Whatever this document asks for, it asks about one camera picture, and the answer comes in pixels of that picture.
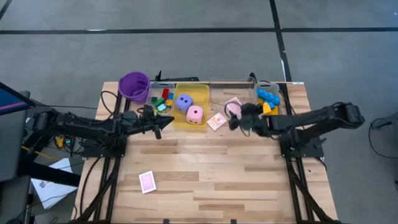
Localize black cable bundle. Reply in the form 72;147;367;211
52;130;94;158

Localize large blue toy block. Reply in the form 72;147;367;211
257;88;280;106

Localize black metal mounting frame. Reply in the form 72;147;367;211
72;90;131;223
278;82;341;223

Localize grey plastic bin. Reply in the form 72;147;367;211
254;82;284;121

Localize small clear plastic bin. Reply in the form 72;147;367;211
146;81;175;121

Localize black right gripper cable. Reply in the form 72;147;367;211
223;101;274;139

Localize orange print card deck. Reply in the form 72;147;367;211
206;112;228;131

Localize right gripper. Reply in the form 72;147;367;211
228;102;272;138

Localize purple plastic bucket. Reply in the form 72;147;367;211
118;71;151;105

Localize yellow translucent plastic bin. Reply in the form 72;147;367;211
172;83;210;130

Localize pink foam die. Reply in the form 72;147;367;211
185;105;205;125

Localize black table edge rail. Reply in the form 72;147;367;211
161;76;200;82

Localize lavender foam die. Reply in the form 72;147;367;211
175;93;194;114

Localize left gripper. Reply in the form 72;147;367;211
135;105;175;140

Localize large clear plastic bin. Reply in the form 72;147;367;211
208;77;257;113

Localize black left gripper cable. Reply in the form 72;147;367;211
99;90;147;123

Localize dark monitor with blue screen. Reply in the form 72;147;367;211
0;81;37;183

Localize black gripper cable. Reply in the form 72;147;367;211
99;90;147;123
223;101;274;139

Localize white paper sheets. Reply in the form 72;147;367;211
30;157;75;210

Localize black stand beam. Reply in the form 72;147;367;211
18;124;82;187

